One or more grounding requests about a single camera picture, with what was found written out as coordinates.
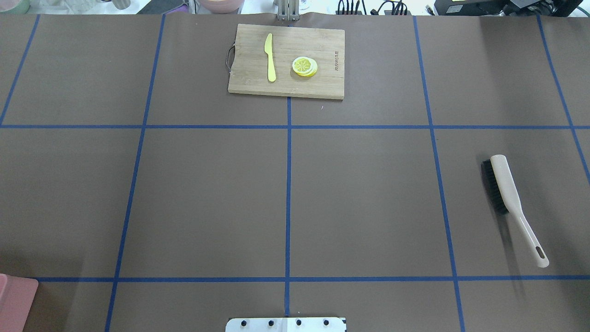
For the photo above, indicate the black monitor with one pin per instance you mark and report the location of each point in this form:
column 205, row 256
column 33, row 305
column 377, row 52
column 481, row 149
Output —
column 517, row 8

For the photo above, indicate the beige hand brush black bristles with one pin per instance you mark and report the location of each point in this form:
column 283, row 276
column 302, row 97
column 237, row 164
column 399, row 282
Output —
column 505, row 200

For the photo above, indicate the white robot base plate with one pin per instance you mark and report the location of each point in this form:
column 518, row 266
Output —
column 287, row 324

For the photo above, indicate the yellow plastic toy knife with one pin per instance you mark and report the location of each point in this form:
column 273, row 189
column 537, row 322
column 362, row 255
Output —
column 268, row 49

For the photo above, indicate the aluminium frame post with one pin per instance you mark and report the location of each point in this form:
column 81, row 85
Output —
column 288, row 10

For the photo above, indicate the wooden cutting board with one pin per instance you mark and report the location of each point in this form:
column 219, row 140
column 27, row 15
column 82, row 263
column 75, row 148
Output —
column 248, row 73

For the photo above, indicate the yellow toy lemon slices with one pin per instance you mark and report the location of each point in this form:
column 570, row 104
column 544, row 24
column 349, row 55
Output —
column 305, row 66

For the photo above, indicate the pink plastic bin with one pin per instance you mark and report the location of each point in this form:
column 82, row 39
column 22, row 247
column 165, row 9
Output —
column 16, row 297

